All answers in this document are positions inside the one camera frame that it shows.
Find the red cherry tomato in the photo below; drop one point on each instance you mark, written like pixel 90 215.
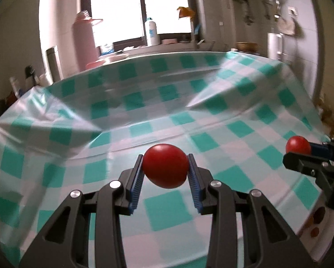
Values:
pixel 298 145
pixel 166 165

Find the yellow hanging cloth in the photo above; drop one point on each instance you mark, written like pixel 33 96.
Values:
pixel 186 12

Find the white wall socket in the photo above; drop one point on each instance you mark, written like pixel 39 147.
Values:
pixel 293 10

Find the white box with brown spots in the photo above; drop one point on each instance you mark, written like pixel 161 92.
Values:
pixel 317 237

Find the stainless steel thermos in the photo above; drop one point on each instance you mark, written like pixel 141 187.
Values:
pixel 54 62

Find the white snack packet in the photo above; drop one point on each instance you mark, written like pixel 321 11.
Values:
pixel 15 86

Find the teal checked plastic tablecloth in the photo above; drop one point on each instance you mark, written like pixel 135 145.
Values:
pixel 211 122

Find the white jar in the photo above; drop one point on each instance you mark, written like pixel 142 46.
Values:
pixel 44 79

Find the wooden bowl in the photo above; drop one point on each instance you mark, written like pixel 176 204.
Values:
pixel 246 45

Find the pink thermos jug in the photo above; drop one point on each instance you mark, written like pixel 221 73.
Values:
pixel 84 42

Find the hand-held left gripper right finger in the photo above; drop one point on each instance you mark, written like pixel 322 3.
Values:
pixel 193 184

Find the white lotion bottle blue label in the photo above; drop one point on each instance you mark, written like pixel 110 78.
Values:
pixel 152 32

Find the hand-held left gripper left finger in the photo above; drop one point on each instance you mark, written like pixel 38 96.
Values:
pixel 136 184

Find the white kettle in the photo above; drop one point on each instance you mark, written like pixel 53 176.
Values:
pixel 275 44

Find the pink bowl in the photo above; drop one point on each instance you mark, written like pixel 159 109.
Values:
pixel 98 63

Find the dark glass bottle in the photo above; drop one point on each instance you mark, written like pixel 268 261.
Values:
pixel 30 76

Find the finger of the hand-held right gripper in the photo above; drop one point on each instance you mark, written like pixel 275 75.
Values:
pixel 298 162
pixel 319 149

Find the window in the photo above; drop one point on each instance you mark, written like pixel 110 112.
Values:
pixel 114 5

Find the beige hanging cloth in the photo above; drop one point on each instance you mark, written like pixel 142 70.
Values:
pixel 289 25

